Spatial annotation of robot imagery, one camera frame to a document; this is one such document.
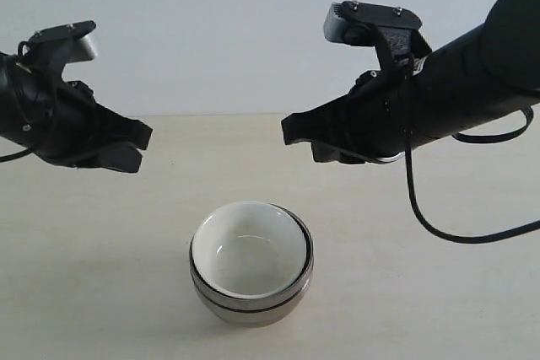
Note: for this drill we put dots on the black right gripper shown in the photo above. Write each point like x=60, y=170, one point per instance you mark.
x=366, y=125

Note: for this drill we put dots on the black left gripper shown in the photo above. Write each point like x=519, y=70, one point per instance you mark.
x=66, y=126

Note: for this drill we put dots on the white ceramic bowl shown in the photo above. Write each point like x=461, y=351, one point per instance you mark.
x=249, y=250

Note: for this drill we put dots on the ribbed steel bowl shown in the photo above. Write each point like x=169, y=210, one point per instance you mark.
x=295, y=280

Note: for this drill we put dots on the smooth steel bowl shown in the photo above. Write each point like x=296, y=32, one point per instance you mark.
x=251, y=313

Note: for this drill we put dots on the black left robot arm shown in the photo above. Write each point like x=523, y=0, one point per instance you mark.
x=13, y=77

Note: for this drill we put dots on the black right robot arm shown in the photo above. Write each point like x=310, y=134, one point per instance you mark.
x=418, y=95

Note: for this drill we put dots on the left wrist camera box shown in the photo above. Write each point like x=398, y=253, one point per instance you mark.
x=51, y=49

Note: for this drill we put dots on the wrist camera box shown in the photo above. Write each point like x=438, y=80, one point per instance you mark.
x=393, y=31
x=51, y=49

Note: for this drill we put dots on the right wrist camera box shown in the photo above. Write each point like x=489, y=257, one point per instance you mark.
x=393, y=31

